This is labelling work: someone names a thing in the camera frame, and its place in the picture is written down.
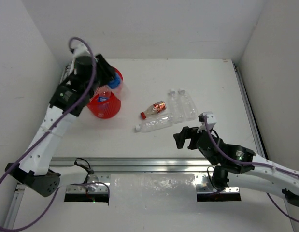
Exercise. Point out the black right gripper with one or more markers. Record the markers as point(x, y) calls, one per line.
point(187, 133)

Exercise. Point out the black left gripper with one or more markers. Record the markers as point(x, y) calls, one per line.
point(105, 70)

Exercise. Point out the blue label bottle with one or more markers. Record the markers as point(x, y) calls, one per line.
point(116, 85)
point(104, 95)

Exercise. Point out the clear bottle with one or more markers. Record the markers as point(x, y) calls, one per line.
point(175, 107)
point(188, 105)

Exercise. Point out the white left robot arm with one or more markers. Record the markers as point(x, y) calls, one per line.
point(70, 97)

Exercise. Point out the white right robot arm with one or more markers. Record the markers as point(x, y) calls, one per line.
point(238, 166)

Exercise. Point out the red mesh plastic bin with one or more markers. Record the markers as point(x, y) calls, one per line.
point(108, 108)

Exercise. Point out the clear bottle lying sideways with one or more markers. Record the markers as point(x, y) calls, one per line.
point(156, 123)

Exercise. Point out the red label red cap bottle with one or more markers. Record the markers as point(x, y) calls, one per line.
point(153, 110)

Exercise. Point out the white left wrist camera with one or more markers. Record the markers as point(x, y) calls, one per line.
point(80, 50)

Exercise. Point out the aluminium front rail frame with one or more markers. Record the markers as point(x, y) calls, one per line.
point(149, 166)

